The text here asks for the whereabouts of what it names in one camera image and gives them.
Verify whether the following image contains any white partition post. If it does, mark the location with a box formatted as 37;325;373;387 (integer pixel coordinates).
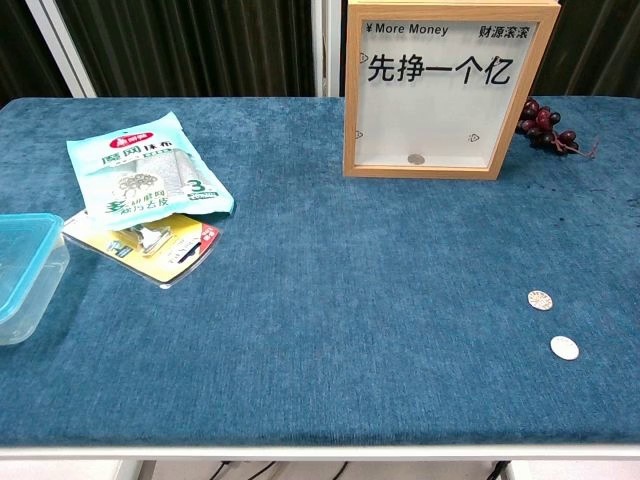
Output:
24;0;97;99
310;0;350;98

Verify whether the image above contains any blue velvet table cloth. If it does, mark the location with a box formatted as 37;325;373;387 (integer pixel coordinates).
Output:
0;96;640;448

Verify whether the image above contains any dark pleated curtain panel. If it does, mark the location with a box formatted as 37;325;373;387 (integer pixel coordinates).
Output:
54;0;317;99
529;0;640;99
0;0;71;109

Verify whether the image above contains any yellow razor blister pack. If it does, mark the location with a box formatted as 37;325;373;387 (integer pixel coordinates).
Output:
61;208;222;290

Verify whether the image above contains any wooden frame money box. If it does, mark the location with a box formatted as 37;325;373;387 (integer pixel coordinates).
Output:
342;0;561;182

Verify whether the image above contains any dark purple grape bunch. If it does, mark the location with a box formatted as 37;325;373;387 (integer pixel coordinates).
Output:
514;97;600;160

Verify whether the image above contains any black cable bundle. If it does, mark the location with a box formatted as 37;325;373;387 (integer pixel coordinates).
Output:
202;460;351;480

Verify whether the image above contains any teal cleaning cloth package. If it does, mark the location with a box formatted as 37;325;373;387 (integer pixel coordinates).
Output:
66;110;236;232

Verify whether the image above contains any clear blue plastic container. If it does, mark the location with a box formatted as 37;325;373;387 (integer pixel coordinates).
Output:
0;213;71;347

